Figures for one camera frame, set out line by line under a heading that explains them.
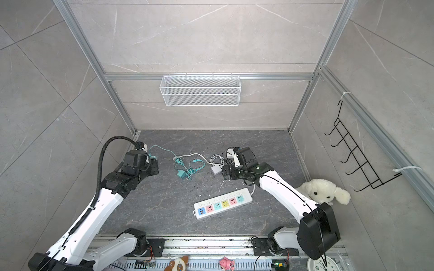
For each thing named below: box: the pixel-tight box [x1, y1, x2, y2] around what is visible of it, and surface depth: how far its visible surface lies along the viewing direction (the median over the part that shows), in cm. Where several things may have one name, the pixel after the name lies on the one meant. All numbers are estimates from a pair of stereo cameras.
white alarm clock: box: [306, 255, 341, 271], surface depth 67 cm
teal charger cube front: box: [176, 169, 186, 179], surface depth 97 cm
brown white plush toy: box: [163, 255, 189, 271], surface depth 69 cm
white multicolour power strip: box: [192, 187, 253, 220], surface depth 85 cm
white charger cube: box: [210, 164, 223, 176], surface depth 100 cm
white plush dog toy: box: [295, 178, 351, 207], surface depth 72 cm
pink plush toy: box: [219, 256, 236, 271], surface depth 69 cm
